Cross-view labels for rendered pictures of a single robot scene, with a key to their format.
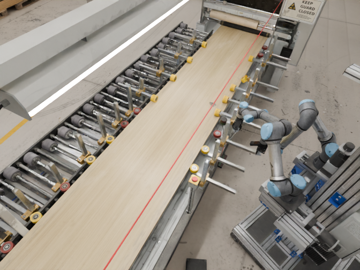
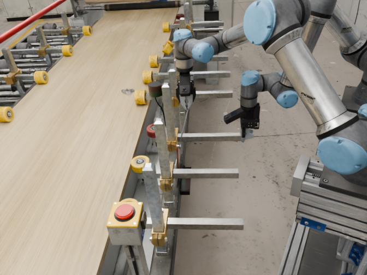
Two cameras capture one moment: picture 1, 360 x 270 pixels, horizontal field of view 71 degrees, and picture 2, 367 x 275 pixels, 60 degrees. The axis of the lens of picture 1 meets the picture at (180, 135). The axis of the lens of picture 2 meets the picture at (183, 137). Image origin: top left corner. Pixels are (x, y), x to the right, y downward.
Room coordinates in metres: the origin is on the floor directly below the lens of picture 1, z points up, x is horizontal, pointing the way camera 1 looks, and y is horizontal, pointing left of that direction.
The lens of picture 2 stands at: (0.48, -0.12, 1.76)
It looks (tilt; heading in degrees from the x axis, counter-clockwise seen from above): 36 degrees down; 342
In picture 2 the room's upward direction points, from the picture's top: 5 degrees counter-clockwise
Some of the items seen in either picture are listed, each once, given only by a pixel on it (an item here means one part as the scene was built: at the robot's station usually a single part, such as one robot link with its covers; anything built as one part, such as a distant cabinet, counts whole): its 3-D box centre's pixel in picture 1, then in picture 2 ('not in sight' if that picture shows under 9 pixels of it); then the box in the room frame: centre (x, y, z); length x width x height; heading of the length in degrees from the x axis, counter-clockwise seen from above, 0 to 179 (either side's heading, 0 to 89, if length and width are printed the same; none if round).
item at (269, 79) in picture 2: not in sight; (273, 83); (1.53, -0.88, 1.12); 0.11 x 0.11 x 0.08; 80
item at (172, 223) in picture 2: (212, 182); (184, 223); (1.22, -0.33, 0.81); 0.43 x 0.03 x 0.04; 66
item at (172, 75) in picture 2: (231, 125); (176, 109); (1.90, -0.55, 0.88); 0.03 x 0.03 x 0.48; 66
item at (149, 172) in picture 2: (203, 176); (157, 216); (1.22, -0.24, 0.90); 0.03 x 0.03 x 0.48; 66
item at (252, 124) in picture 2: (262, 146); (249, 115); (1.56, -0.79, 0.97); 0.09 x 0.08 x 0.12; 66
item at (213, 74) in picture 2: (246, 106); (188, 75); (2.14, -0.71, 0.95); 0.50 x 0.04 x 0.04; 66
